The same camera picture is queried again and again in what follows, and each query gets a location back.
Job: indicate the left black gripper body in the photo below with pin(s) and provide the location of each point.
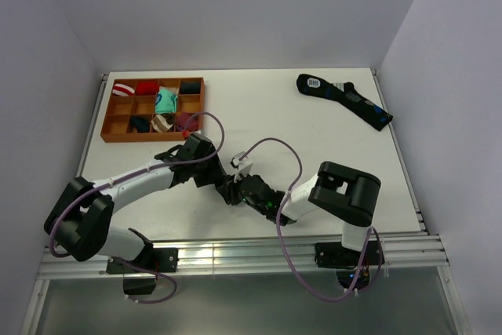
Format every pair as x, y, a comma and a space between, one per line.
206, 172

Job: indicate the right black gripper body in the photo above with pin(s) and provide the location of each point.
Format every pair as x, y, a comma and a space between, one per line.
263, 210

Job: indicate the black white-striped sock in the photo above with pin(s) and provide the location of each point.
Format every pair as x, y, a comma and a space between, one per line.
229, 189

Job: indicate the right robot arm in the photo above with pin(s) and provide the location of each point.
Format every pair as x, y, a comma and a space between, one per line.
350, 195

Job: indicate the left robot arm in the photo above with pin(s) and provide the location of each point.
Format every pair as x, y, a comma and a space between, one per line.
80, 221

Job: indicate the maroon purple rolled sock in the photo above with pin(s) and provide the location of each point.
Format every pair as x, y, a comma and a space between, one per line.
185, 120

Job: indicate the beige brown rolled sock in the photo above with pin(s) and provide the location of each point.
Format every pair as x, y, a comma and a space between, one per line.
163, 123

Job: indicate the dark teal rolled sock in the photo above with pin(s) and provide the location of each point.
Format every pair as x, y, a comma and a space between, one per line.
140, 124

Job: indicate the dark navy rolled sock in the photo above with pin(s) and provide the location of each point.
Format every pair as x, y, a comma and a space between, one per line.
190, 87

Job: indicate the orange compartment tray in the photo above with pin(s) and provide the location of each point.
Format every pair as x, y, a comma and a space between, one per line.
153, 109

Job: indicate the red white striped rolled sock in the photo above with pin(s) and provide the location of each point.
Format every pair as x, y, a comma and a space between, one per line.
120, 89

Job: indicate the black blue patterned sock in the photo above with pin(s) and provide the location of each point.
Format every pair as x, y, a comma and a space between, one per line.
345, 94

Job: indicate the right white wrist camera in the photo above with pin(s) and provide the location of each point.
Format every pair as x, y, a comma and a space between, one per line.
242, 165

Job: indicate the aluminium front rail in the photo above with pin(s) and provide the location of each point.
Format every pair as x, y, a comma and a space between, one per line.
253, 256

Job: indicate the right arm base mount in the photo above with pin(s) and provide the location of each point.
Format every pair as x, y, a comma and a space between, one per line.
333, 255

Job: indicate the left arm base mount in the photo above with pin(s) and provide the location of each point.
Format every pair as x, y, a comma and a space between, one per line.
142, 276

